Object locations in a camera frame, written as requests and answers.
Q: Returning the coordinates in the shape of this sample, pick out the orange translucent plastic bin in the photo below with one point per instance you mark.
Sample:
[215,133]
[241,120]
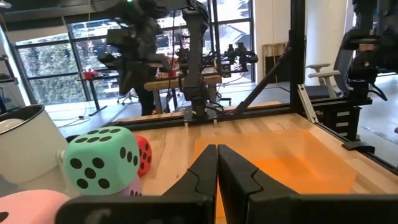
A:
[295,168]

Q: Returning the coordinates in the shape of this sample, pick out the person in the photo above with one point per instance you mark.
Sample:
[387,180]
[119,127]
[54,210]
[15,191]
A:
[145,102]

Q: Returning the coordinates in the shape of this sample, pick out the background wooden table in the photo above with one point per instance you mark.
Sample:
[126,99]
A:
[174,83]

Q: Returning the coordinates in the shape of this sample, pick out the black metal table frame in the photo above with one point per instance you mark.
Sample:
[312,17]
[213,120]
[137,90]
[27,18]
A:
[298,62]

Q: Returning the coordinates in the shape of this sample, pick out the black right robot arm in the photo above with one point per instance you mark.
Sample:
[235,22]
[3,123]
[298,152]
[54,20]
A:
[194,62]

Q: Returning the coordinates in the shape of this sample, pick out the wooden board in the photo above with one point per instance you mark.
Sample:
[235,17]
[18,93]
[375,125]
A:
[273,53]

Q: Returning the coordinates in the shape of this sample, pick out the grey office chair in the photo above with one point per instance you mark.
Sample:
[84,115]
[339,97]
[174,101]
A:
[323,74]

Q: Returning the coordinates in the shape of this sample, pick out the background black robot rig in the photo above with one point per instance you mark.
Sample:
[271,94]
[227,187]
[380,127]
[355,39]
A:
[367,62]

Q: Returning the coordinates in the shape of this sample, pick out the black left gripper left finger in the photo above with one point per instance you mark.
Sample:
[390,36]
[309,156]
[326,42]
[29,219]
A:
[192,186]

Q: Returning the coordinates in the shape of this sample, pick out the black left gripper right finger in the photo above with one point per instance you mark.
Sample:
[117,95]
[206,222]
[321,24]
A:
[242,193]

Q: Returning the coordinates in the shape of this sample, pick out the large red foam die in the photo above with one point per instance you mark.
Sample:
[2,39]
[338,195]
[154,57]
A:
[145,144]

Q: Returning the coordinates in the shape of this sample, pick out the black drawer cabinet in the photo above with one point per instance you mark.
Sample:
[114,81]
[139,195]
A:
[342,118]

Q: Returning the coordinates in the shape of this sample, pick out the white cylindrical cup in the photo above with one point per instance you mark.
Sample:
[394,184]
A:
[28,152]

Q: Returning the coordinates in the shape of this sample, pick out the large pink foam die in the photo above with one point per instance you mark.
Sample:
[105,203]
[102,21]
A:
[28,208]

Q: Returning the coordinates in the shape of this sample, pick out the large purple foam die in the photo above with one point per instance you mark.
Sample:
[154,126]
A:
[135,188]

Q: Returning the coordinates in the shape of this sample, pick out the large teal foam die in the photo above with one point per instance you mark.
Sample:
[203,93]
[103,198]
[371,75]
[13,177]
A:
[99,152]

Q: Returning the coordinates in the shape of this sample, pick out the white metal bar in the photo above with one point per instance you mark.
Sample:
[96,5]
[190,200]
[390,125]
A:
[308,104]

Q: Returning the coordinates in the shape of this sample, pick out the background black robot arm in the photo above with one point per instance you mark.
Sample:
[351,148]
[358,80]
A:
[239,56]

